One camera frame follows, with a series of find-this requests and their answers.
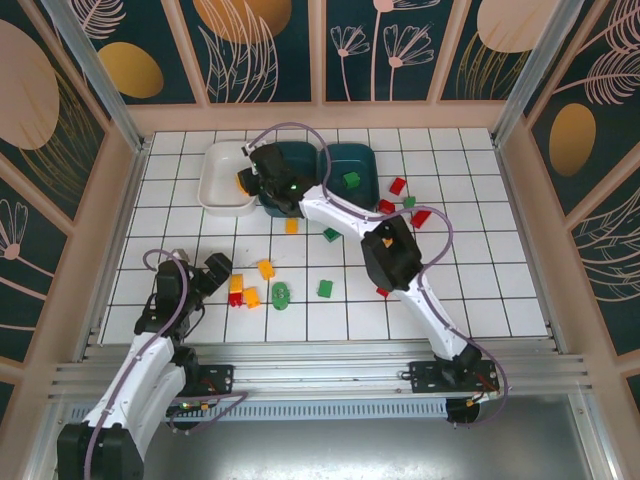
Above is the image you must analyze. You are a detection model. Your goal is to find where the aluminium extrusion rail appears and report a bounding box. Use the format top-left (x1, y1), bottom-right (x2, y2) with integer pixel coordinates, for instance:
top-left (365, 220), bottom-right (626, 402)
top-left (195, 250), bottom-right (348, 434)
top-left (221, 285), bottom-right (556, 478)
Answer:
top-left (49, 339), bottom-right (589, 401)

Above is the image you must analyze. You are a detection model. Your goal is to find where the green curved lego brick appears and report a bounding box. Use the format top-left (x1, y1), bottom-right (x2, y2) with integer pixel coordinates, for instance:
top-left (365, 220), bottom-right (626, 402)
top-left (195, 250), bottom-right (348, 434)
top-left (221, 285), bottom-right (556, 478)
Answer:
top-left (271, 281), bottom-right (293, 312)

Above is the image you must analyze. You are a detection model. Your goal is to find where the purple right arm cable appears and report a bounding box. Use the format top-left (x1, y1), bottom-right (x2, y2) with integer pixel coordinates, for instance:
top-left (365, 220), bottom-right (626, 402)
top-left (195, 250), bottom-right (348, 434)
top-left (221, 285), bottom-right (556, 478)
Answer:
top-left (243, 122), bottom-right (510, 430)

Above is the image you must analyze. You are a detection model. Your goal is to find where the slotted grey cable duct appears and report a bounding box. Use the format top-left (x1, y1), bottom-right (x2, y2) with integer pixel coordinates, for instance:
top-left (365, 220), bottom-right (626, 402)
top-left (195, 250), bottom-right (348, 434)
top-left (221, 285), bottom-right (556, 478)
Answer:
top-left (67, 399), bottom-right (451, 422)

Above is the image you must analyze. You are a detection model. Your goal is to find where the white plastic container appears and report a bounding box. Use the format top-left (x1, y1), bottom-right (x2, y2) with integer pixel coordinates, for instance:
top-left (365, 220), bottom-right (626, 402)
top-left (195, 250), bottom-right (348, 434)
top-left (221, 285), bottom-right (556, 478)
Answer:
top-left (198, 141), bottom-right (259, 218)

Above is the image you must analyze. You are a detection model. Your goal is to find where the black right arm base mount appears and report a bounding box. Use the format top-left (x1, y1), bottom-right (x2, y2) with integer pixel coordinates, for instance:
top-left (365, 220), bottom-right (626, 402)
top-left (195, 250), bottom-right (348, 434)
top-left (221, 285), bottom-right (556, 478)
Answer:
top-left (408, 360), bottom-right (501, 396)

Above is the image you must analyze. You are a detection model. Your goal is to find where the grey metal base plate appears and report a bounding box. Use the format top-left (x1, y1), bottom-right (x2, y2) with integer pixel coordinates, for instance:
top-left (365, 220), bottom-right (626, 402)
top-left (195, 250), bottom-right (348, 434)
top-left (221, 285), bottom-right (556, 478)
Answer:
top-left (29, 394), bottom-right (616, 480)

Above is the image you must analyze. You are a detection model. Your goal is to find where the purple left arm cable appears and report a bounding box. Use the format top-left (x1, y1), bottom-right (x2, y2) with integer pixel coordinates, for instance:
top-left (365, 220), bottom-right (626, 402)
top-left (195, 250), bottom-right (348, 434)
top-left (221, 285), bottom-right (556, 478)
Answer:
top-left (82, 248), bottom-right (250, 480)

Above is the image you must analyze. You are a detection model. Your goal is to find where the teal plastic container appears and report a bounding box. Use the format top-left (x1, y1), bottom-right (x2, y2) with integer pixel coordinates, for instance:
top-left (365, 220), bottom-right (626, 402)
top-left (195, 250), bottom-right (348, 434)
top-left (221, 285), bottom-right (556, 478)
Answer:
top-left (319, 143), bottom-right (379, 212)
top-left (252, 141), bottom-right (321, 220)

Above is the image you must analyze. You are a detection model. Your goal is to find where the aluminium frame post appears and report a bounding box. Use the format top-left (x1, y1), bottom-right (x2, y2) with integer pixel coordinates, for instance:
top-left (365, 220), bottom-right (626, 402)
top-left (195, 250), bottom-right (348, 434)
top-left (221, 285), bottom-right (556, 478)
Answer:
top-left (39, 0), bottom-right (151, 154)
top-left (491, 0), bottom-right (572, 145)

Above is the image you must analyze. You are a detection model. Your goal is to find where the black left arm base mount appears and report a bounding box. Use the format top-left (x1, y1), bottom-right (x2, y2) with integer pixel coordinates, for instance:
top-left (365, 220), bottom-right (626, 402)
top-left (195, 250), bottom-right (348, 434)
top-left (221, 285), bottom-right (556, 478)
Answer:
top-left (143, 363), bottom-right (236, 399)

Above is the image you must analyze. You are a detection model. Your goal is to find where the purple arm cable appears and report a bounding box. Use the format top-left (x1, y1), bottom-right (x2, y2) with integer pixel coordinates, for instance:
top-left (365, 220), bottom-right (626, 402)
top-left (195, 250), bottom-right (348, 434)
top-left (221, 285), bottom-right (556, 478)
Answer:
top-left (243, 122), bottom-right (510, 430)
top-left (82, 248), bottom-right (250, 480)

